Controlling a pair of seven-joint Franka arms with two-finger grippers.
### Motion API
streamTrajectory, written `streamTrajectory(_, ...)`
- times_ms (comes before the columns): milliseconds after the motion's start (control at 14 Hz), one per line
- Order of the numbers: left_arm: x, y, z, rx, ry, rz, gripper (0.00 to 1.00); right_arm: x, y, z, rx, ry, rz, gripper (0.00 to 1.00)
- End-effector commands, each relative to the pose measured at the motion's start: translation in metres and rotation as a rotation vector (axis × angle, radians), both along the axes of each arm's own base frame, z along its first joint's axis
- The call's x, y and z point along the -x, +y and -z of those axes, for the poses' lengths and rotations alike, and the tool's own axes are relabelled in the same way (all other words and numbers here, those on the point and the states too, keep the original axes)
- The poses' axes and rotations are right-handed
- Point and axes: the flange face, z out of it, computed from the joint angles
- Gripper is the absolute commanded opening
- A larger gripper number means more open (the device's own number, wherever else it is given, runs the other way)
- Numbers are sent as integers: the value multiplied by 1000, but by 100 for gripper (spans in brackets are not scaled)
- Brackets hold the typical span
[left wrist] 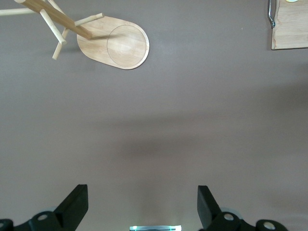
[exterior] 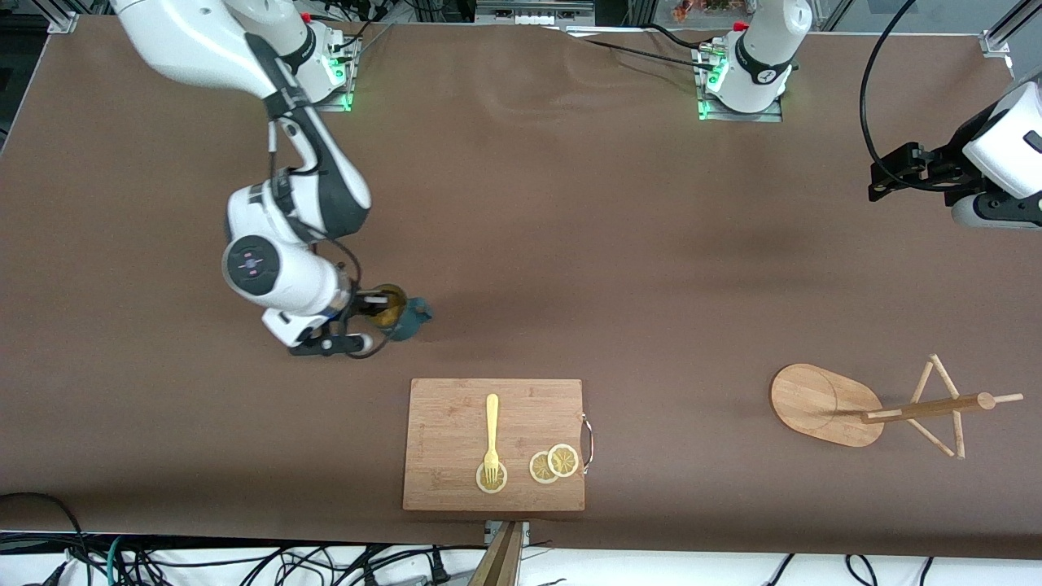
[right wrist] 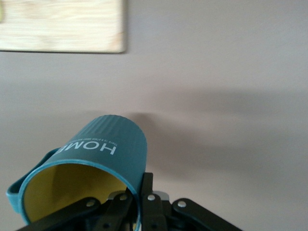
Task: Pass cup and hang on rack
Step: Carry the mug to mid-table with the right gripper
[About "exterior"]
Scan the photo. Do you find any teal ribbed cup yellow inside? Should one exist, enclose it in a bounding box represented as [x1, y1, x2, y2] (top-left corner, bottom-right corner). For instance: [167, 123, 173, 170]
[358, 283, 434, 343]

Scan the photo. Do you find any wooden mug rack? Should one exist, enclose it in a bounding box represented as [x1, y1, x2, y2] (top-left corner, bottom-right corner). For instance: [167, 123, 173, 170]
[770, 353, 1025, 461]

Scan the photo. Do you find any yellow plastic fork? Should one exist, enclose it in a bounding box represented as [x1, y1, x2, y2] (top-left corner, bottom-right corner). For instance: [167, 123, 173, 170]
[483, 394, 501, 483]

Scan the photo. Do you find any colourful snack packet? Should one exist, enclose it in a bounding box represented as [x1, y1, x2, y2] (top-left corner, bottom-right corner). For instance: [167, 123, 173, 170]
[672, 0, 754, 22]

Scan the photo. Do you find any wooden strip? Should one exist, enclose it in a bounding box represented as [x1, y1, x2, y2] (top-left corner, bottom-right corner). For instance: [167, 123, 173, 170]
[471, 523, 523, 586]

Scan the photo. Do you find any grey power strip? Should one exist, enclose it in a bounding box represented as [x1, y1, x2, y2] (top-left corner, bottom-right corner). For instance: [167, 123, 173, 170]
[476, 0, 595, 25]

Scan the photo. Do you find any aluminium frame profile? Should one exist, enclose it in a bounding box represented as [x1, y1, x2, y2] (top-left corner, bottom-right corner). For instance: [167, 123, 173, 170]
[979, 0, 1042, 58]

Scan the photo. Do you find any wooden cutting board metal handle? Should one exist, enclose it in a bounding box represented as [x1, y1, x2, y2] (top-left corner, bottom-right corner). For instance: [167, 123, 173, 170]
[402, 378, 594, 513]

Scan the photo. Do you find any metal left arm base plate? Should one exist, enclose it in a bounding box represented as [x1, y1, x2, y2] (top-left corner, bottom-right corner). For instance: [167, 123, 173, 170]
[697, 41, 784, 123]

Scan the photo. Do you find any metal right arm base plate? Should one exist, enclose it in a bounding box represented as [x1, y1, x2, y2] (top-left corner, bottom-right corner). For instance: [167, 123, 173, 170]
[313, 24, 355, 112]

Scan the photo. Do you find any black cable tangle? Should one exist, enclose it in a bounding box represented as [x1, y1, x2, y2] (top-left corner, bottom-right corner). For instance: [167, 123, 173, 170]
[122, 541, 489, 586]

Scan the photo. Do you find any short black table cable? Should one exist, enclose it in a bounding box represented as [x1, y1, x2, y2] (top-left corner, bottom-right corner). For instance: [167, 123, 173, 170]
[647, 23, 717, 51]

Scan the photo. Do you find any long black table cable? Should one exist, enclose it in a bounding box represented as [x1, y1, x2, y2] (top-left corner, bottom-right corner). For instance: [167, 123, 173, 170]
[570, 24, 725, 82]

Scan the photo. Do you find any teal cable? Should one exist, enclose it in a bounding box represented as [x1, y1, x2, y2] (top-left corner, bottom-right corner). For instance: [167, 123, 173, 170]
[104, 536, 131, 586]

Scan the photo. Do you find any thick black looped cable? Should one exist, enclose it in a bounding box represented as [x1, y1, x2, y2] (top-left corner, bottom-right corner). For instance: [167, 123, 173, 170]
[0, 492, 86, 586]

